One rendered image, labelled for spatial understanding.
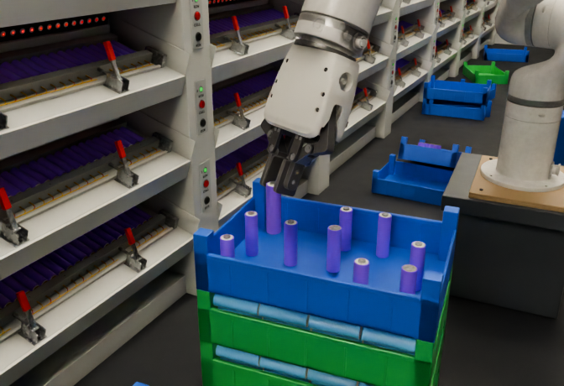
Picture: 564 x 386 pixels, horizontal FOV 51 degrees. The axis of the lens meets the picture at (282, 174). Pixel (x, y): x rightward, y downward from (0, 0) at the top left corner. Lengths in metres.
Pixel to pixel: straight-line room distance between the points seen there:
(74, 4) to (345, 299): 0.65
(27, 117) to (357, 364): 0.63
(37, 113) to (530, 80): 0.99
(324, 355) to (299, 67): 0.35
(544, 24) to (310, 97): 0.79
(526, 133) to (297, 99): 0.82
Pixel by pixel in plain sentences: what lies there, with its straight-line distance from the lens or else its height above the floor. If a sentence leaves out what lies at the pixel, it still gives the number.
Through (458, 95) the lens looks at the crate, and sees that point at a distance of 3.00.
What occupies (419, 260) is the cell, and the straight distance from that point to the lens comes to 0.75.
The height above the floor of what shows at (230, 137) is 0.36.
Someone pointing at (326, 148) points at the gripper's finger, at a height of 0.60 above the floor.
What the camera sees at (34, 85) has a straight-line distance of 1.08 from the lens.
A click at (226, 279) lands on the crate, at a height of 0.43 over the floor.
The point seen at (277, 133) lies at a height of 0.60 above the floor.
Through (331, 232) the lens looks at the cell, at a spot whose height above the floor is 0.47.
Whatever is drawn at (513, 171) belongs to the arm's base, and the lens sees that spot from 1.45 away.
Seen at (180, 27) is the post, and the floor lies 0.65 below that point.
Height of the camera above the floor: 0.82
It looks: 22 degrees down
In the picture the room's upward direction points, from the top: straight up
